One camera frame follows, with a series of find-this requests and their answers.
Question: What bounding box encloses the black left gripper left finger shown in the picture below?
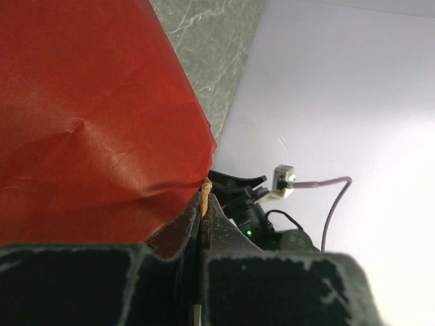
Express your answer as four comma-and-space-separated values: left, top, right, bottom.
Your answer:
1, 194, 201, 325

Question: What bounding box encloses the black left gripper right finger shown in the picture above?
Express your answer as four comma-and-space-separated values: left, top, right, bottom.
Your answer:
200, 195, 383, 325

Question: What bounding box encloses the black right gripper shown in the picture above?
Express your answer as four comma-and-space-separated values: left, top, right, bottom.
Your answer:
208, 170, 272, 238

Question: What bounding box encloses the red brown paper bag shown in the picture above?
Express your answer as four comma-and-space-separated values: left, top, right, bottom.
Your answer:
1, 1, 216, 245

